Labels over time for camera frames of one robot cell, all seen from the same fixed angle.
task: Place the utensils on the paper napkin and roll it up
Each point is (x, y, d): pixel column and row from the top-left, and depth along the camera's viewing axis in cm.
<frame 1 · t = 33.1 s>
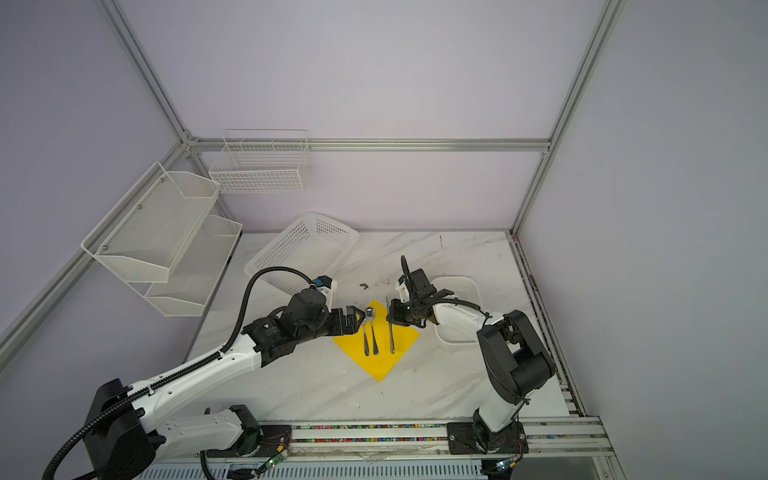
left hand: (350, 317, 78), fingers open
right hand: (384, 316, 89), fingers closed
white perforated plastic basket: (314, 244, 117), point 2 cm above the table
silver metal knife: (392, 342, 86), point 6 cm above the table

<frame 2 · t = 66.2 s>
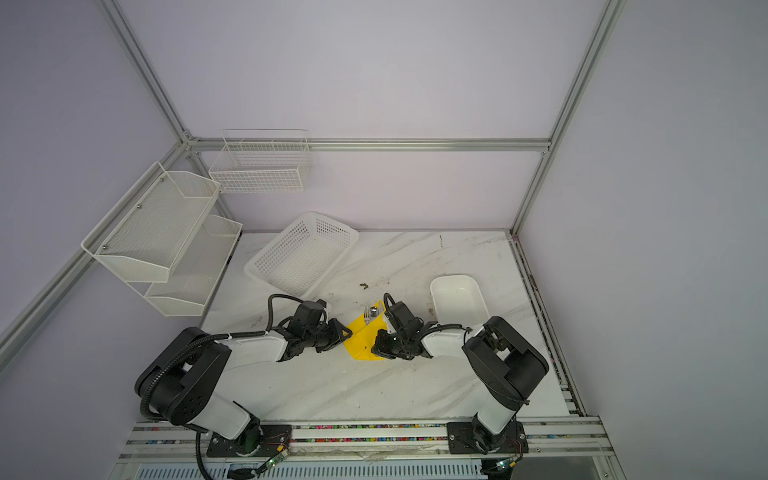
left hand: (349, 335, 90), fingers open
right hand: (368, 351, 87), fingers closed
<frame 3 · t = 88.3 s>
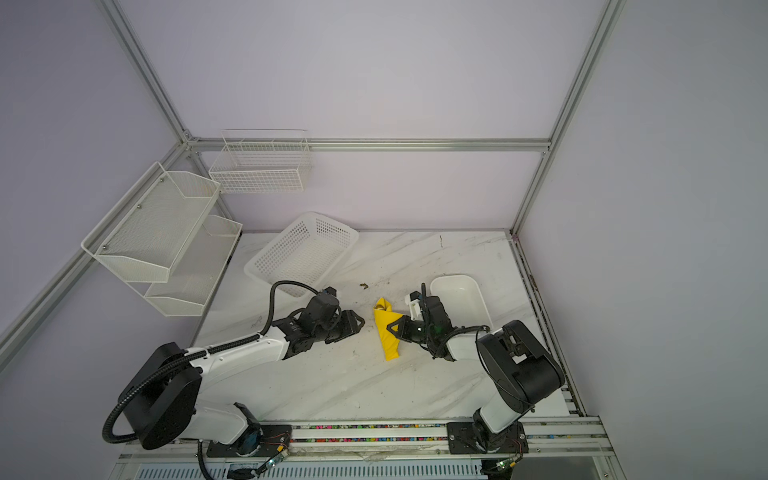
left hand: (359, 325, 85), fingers open
right hand: (385, 328, 88), fingers closed
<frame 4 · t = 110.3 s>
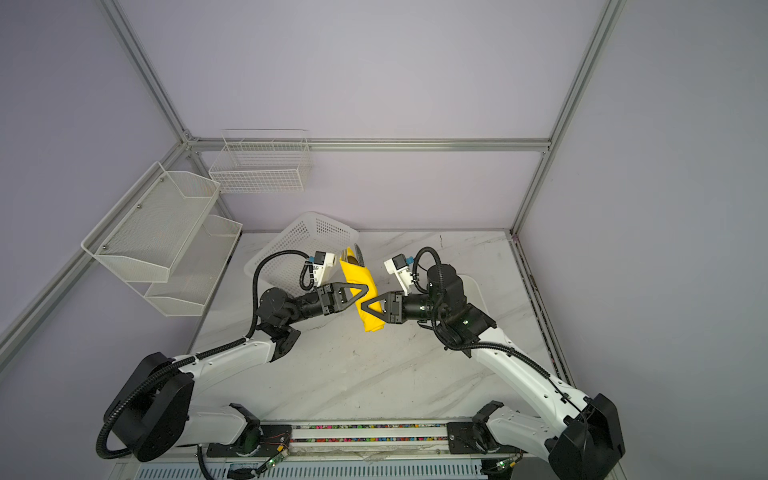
left hand: (366, 291, 65), fingers closed
right hand: (362, 309, 64), fingers open
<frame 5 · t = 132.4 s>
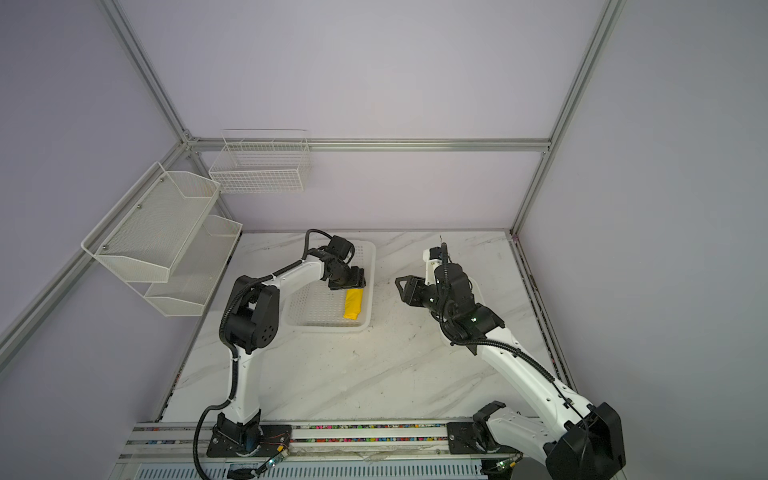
left hand: (355, 284, 100), fingers open
right hand: (398, 280, 75), fingers open
